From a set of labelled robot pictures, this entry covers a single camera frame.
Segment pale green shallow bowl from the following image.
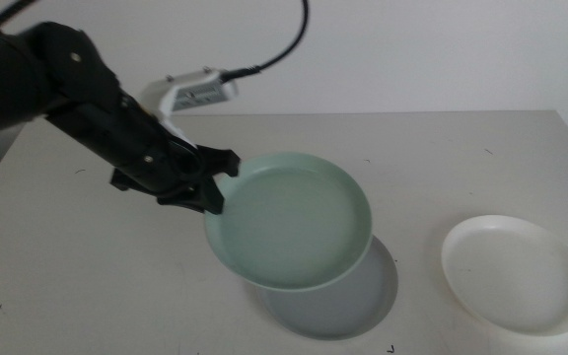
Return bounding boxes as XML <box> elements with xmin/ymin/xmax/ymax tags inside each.
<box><xmin>203</xmin><ymin>151</ymin><xmax>374</xmax><ymax>293</ymax></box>

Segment grey shallow bowl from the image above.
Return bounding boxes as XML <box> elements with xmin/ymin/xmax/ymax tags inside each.
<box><xmin>256</xmin><ymin>235</ymin><xmax>399</xmax><ymax>341</ymax></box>

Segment white shallow bowl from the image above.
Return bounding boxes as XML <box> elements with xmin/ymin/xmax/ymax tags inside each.
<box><xmin>440</xmin><ymin>213</ymin><xmax>568</xmax><ymax>337</ymax></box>

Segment white wrist camera with mount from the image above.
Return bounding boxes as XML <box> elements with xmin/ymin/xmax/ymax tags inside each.
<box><xmin>138</xmin><ymin>66</ymin><xmax>240</xmax><ymax>149</ymax></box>

